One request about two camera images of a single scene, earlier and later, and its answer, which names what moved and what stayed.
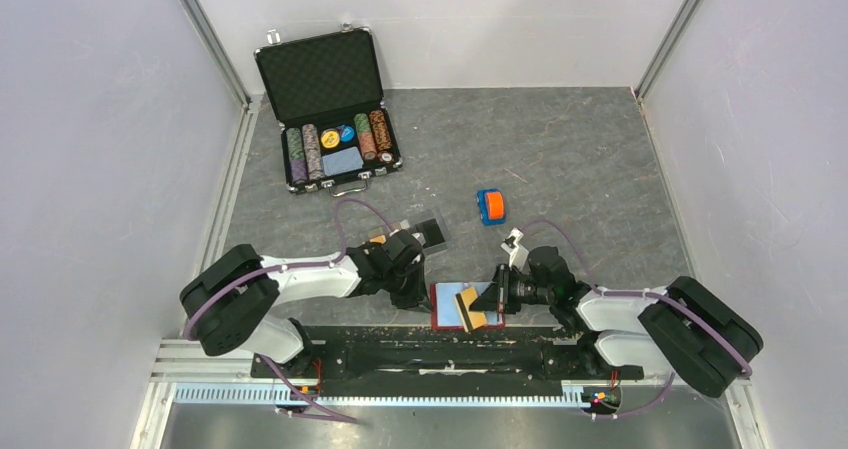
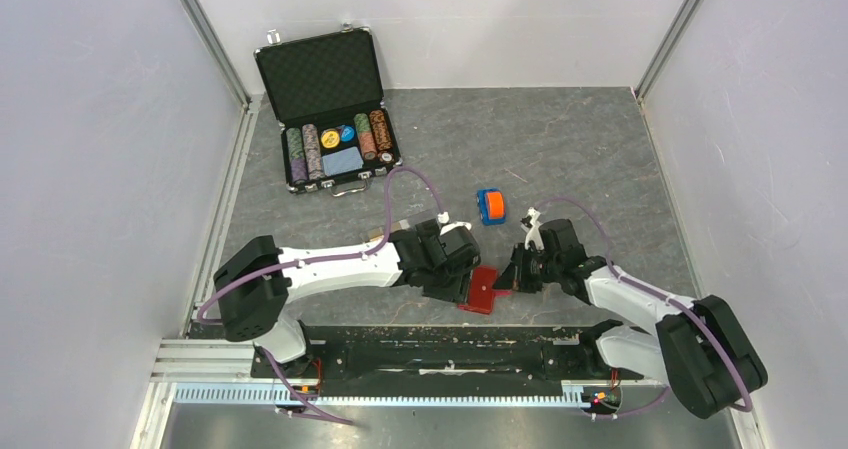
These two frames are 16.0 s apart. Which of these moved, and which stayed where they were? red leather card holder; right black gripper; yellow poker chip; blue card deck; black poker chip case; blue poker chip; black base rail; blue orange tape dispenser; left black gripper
Moved: red leather card holder; right black gripper; left black gripper
Stayed: blue card deck; blue poker chip; black base rail; blue orange tape dispenser; yellow poker chip; black poker chip case
